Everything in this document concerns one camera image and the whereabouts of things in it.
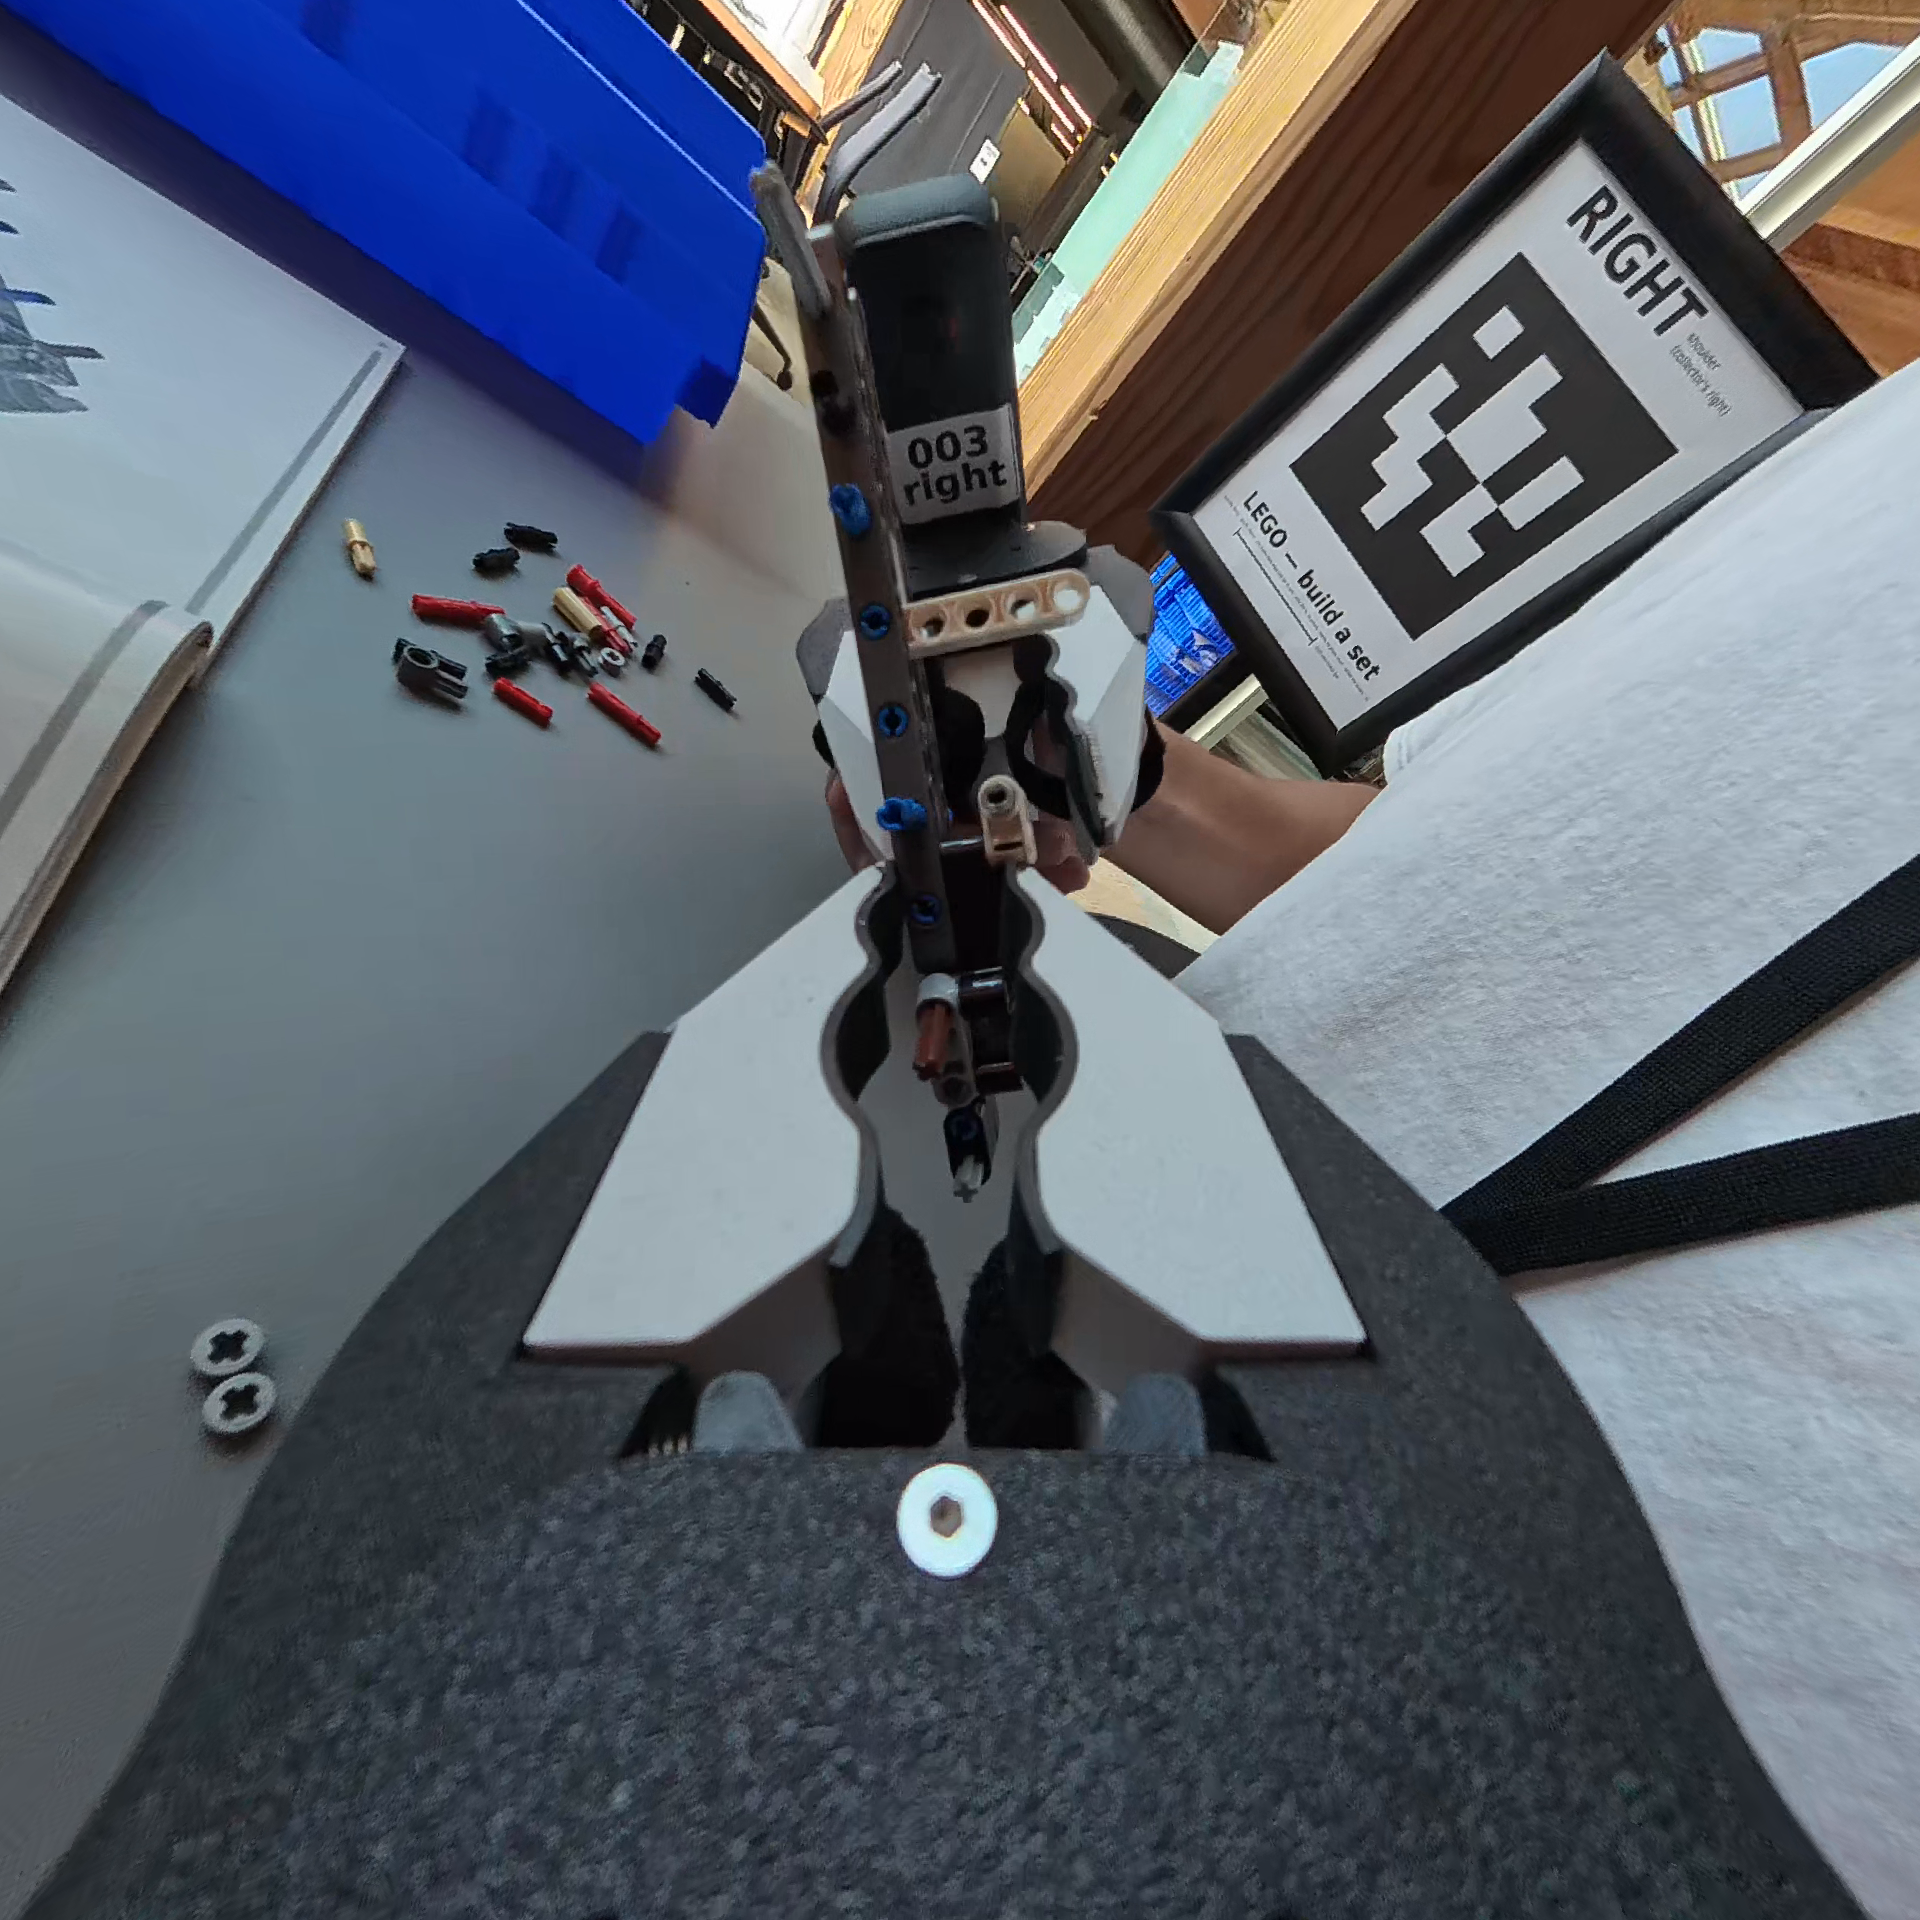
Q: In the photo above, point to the person's right hand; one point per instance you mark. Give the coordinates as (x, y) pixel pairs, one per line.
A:
(1060, 865)

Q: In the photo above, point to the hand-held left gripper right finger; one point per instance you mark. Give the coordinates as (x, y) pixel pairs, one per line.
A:
(1182, 1185)

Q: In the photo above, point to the lego instruction booklet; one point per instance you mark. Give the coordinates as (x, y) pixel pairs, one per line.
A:
(150, 449)

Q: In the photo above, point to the dark grey lego connector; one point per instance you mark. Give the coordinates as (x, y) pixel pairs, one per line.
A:
(425, 671)

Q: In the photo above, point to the black framed tag sign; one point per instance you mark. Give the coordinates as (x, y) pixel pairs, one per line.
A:
(1501, 449)

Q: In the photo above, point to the wooden panel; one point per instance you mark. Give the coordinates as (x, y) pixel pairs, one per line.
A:
(1274, 271)

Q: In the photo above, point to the large blue plastic bin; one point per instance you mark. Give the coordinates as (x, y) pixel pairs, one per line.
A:
(448, 181)

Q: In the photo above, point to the tan lego axle pin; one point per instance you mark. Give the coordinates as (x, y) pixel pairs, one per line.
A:
(360, 547)

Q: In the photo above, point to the person's right forearm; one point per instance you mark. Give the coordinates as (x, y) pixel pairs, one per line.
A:
(1244, 842)

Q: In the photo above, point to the pile of small lego pins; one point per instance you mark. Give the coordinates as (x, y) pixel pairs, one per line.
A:
(624, 715)

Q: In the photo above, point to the grey round lego bushing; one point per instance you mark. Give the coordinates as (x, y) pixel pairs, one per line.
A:
(241, 1404)
(230, 1347)

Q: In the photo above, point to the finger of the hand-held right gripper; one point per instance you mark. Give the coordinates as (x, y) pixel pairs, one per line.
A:
(844, 735)
(1104, 704)

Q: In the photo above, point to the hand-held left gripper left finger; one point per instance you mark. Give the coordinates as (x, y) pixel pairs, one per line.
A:
(704, 1185)

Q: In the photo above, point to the white shirt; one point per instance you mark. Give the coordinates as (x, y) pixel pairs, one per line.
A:
(1650, 751)

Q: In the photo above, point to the dark grey lego beam assembly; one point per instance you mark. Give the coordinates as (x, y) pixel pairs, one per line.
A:
(884, 704)

